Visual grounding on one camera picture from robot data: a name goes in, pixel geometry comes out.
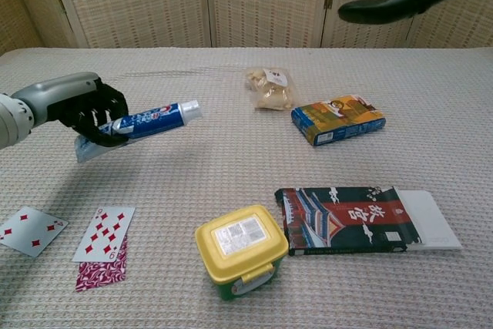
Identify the yellow lidded plastic container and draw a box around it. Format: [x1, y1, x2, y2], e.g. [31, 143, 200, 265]
[194, 204, 290, 302]

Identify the blue and white toothpaste tube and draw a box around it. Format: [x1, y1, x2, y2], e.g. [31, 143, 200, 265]
[74, 99, 203, 164]

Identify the four of diamonds card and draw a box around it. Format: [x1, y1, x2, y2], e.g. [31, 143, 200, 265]
[0, 205, 69, 259]

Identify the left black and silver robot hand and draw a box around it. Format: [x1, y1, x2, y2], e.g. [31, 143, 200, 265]
[11, 72, 129, 148]

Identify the nine of diamonds card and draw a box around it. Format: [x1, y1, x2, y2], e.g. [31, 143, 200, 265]
[72, 206, 136, 264]

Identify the dark printed slipcase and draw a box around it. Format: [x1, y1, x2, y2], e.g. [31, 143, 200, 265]
[274, 186, 423, 257]

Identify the face-down red patterned card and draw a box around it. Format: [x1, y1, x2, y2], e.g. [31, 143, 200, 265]
[75, 235, 129, 293]

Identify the white book in slipcase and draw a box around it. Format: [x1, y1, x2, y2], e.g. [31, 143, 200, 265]
[396, 189, 463, 255]

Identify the clear bag of snacks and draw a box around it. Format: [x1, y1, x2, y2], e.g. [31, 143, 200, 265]
[244, 66, 300, 111]

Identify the colourful blue and orange box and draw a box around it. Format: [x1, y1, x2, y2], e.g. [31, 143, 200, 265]
[290, 93, 387, 148]

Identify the pale woven tablecloth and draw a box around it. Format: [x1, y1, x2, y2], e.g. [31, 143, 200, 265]
[0, 46, 493, 329]

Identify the woven folding screen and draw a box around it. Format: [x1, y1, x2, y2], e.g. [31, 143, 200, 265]
[0, 0, 493, 51]

